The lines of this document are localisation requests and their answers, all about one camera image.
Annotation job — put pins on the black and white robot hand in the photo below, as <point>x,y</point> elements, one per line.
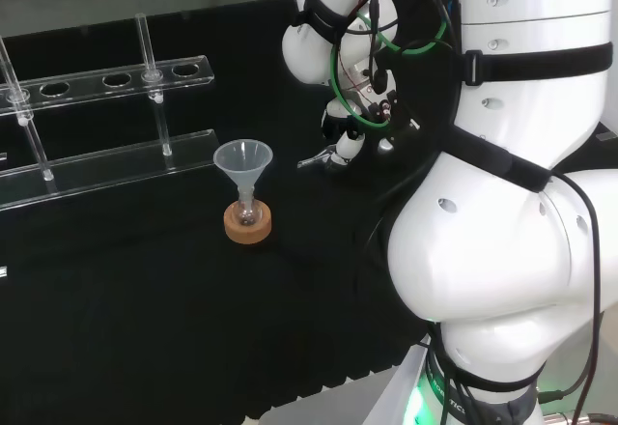
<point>345,147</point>

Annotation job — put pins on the translucent plastic funnel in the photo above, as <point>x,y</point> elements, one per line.
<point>243,159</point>

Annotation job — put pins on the clear acrylic funnel stand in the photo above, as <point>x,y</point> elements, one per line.
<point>111,166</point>

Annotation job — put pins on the small round-bottom glass flask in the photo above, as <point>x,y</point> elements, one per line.
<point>246,215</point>

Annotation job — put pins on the black cloth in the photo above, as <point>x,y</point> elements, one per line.
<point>145,323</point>

